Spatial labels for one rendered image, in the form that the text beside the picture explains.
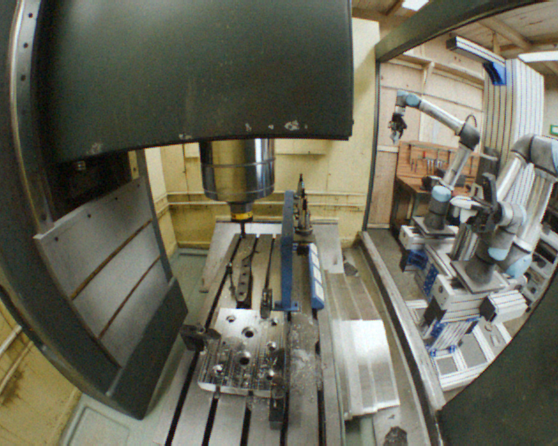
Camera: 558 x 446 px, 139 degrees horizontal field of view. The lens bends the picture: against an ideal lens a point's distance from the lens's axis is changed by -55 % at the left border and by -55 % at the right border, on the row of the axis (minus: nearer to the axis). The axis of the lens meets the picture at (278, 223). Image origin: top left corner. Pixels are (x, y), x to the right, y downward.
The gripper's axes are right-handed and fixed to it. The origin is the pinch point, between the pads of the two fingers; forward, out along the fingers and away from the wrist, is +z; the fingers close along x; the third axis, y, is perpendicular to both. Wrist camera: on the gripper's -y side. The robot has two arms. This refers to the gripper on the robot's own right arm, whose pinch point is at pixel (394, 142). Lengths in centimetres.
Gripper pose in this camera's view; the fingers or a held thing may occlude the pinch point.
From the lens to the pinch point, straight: 162.0
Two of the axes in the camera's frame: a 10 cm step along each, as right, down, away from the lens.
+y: -8.8, 1.9, -4.4
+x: 4.7, 5.0, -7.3
